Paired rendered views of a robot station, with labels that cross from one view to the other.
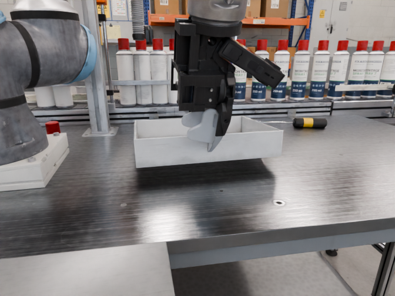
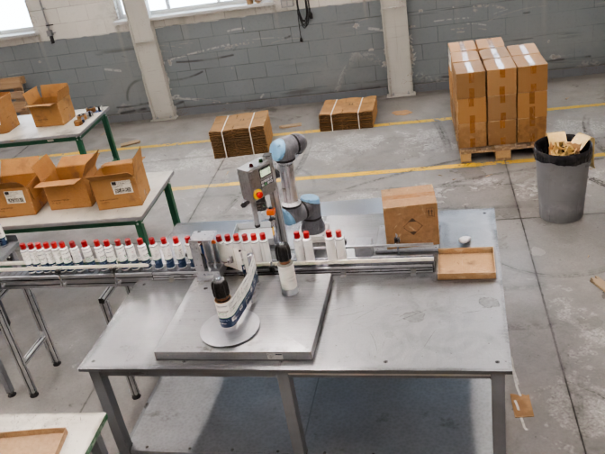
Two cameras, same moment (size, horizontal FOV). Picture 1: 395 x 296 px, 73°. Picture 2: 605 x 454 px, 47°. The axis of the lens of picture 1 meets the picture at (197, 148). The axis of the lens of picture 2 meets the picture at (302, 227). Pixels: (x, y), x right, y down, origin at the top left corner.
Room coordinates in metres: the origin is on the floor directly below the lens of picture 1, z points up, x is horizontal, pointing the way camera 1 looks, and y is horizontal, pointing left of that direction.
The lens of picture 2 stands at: (3.94, 1.88, 2.94)
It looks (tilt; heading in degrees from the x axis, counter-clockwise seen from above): 28 degrees down; 205
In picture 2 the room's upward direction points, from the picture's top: 10 degrees counter-clockwise
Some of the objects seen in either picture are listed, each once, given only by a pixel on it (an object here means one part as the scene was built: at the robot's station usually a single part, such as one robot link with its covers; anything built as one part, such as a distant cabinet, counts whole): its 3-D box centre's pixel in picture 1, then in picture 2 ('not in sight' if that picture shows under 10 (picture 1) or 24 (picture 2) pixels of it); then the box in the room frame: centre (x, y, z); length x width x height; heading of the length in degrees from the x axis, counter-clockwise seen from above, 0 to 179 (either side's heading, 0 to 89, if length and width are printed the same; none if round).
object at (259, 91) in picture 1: (260, 71); (191, 251); (0.96, -0.22, 0.98); 0.05 x 0.05 x 0.20
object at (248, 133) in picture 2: not in sight; (241, 133); (-2.82, -1.78, 0.16); 0.65 x 0.54 x 0.32; 107
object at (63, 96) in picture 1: (59, 73); (299, 248); (0.85, 0.42, 0.98); 0.05 x 0.05 x 0.20
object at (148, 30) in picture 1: (146, 54); (223, 304); (1.49, 0.27, 1.04); 0.09 x 0.09 x 0.29
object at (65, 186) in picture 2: not in sight; (72, 179); (0.02, -1.78, 0.96); 0.53 x 0.45 x 0.37; 14
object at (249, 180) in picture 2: not in sight; (257, 179); (0.80, 0.22, 1.38); 0.17 x 0.10 x 0.19; 154
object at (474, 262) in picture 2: not in sight; (465, 262); (0.71, 1.32, 0.85); 0.30 x 0.26 x 0.04; 99
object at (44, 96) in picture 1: (40, 73); (308, 248); (0.85, 0.48, 0.98); 0.05 x 0.05 x 0.20
